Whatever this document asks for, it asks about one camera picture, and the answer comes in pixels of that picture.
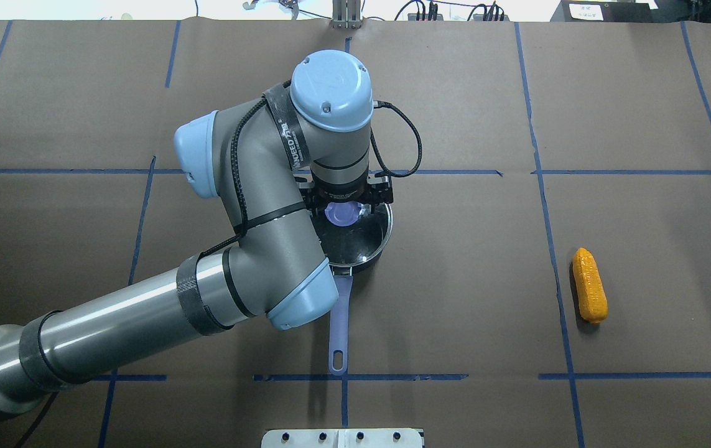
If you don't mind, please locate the white mounting bracket plate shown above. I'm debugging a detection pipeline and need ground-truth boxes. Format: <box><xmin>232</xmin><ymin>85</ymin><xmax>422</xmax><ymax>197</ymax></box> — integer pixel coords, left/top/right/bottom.
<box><xmin>261</xmin><ymin>427</ymin><xmax>426</xmax><ymax>447</ymax></box>

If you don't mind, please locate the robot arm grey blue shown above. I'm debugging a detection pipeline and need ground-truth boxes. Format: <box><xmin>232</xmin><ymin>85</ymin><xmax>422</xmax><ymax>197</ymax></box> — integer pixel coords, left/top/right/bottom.
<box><xmin>0</xmin><ymin>49</ymin><xmax>393</xmax><ymax>421</ymax></box>

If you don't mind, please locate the aluminium frame post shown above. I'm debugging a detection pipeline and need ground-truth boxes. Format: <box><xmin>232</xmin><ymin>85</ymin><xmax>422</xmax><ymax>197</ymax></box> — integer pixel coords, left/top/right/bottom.
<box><xmin>330</xmin><ymin>0</ymin><xmax>363</xmax><ymax>29</ymax></box>

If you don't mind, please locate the yellow corn cob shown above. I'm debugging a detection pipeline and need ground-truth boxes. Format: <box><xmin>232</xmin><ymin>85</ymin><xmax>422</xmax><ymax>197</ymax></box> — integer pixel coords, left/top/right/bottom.
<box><xmin>572</xmin><ymin>247</ymin><xmax>608</xmax><ymax>324</ymax></box>

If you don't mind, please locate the glass lid blue knob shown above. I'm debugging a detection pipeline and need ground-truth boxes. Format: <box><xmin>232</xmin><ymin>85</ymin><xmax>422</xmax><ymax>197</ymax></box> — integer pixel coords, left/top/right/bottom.
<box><xmin>310</xmin><ymin>202</ymin><xmax>393</xmax><ymax>271</ymax></box>

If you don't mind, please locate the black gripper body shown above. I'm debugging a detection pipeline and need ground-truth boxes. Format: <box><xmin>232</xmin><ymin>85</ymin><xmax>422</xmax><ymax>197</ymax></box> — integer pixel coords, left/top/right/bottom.
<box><xmin>295</xmin><ymin>175</ymin><xmax>394</xmax><ymax>215</ymax></box>

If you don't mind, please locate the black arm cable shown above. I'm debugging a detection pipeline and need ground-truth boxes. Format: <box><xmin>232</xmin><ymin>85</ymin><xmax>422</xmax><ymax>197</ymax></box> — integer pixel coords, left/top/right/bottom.
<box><xmin>369</xmin><ymin>101</ymin><xmax>424</xmax><ymax>178</ymax></box>

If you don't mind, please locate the black box with label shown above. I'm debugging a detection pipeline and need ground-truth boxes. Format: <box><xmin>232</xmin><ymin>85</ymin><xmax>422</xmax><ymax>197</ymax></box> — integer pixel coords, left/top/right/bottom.
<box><xmin>549</xmin><ymin>1</ymin><xmax>654</xmax><ymax>23</ymax></box>

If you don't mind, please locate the dark pot blue handle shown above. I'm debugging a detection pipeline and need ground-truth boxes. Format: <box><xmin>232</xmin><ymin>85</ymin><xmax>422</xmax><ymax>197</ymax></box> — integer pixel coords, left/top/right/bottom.
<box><xmin>312</xmin><ymin>202</ymin><xmax>393</xmax><ymax>378</ymax></box>

